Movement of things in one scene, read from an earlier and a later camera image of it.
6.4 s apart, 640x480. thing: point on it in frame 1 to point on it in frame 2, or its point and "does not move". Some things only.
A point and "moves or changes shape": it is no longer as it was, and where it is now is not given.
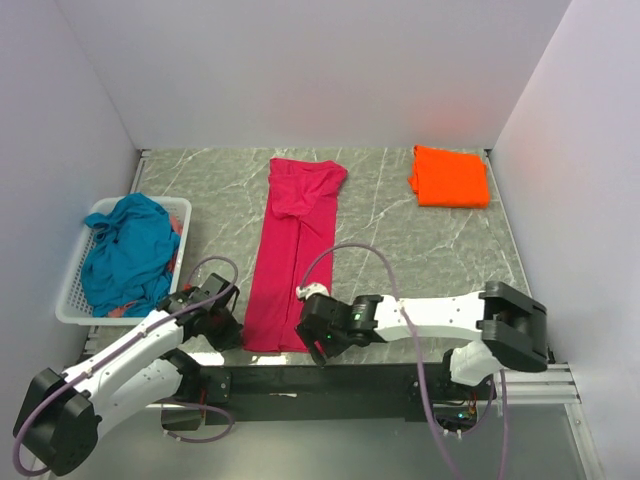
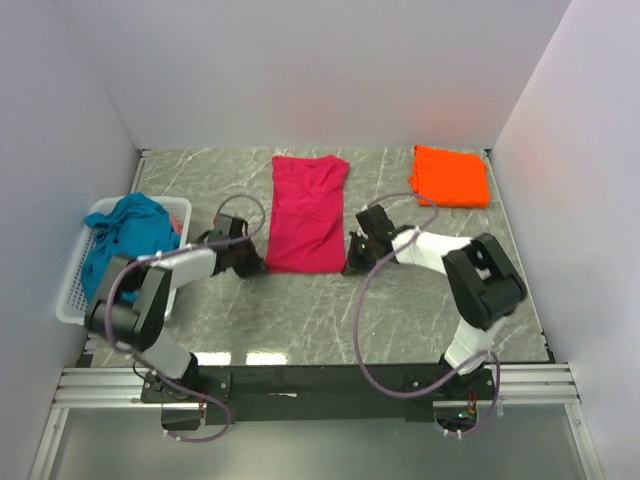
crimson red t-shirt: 298,251 moves or changes shape
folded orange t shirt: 453,178 does not move
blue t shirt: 128,263 does not move
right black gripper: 310,334 to 353,265
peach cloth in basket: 176,225 does not move
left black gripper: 230,337 to 254,264
